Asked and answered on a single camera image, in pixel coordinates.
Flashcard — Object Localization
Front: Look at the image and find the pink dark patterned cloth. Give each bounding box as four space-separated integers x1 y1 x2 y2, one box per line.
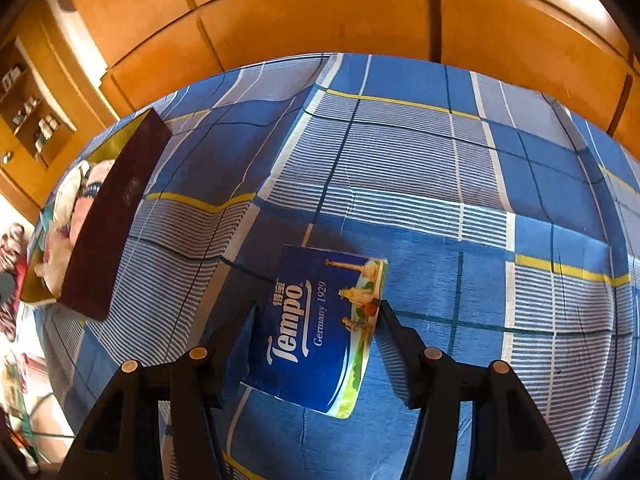
0 224 30 336

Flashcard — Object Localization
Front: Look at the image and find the blue tissue packet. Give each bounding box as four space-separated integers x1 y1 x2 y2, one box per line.
240 244 390 420

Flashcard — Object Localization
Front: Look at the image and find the pink towel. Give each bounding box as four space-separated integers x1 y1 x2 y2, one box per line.
70 159 117 246

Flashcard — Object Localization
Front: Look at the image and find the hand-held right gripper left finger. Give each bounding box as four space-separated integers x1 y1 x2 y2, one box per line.
57 301 261 480

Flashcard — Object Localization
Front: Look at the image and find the wooden wardrobe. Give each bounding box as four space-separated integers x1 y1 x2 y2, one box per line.
60 0 640 146

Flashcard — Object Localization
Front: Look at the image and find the gold metal tin box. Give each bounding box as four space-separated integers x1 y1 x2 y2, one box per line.
20 107 173 323

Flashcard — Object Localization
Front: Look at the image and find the pale pink floral cloth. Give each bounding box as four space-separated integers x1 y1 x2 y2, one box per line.
0 352 48 411

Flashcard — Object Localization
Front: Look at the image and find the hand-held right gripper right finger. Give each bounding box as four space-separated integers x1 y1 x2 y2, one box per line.
377 300 573 480

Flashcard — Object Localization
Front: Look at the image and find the wooden shelf unit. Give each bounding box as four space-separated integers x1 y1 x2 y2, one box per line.
0 5 121 211

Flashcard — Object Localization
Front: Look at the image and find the wooden wall shelf with items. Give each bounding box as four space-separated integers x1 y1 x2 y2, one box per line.
10 62 61 157

